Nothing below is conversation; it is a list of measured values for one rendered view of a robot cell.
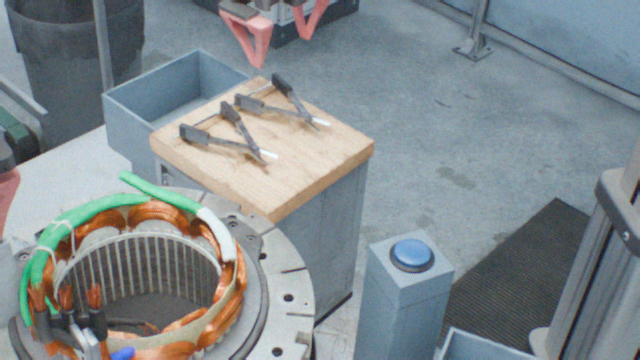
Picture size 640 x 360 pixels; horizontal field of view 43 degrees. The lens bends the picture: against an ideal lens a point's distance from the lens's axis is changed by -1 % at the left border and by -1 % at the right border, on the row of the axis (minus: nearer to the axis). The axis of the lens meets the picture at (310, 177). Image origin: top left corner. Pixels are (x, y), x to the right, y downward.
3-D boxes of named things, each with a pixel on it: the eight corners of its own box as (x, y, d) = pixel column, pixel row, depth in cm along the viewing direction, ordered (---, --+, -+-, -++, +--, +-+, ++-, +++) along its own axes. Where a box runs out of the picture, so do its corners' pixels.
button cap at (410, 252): (405, 273, 88) (406, 266, 88) (387, 248, 91) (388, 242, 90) (436, 262, 90) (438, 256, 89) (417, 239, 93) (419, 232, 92)
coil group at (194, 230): (182, 245, 80) (180, 213, 78) (196, 236, 81) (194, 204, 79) (223, 279, 77) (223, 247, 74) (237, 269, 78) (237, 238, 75)
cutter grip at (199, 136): (178, 136, 97) (177, 125, 96) (182, 132, 98) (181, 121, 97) (207, 146, 96) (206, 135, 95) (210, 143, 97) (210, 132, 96)
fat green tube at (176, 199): (117, 187, 80) (115, 172, 79) (150, 170, 83) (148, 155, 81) (216, 267, 73) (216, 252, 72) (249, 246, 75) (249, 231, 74)
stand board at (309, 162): (150, 149, 101) (148, 134, 100) (259, 89, 112) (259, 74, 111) (266, 230, 91) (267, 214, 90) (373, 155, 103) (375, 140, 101)
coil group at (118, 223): (66, 256, 78) (60, 223, 76) (119, 226, 82) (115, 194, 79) (76, 266, 77) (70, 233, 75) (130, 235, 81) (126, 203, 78)
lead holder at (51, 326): (36, 338, 60) (29, 307, 58) (84, 309, 62) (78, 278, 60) (65, 369, 58) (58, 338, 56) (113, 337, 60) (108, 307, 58)
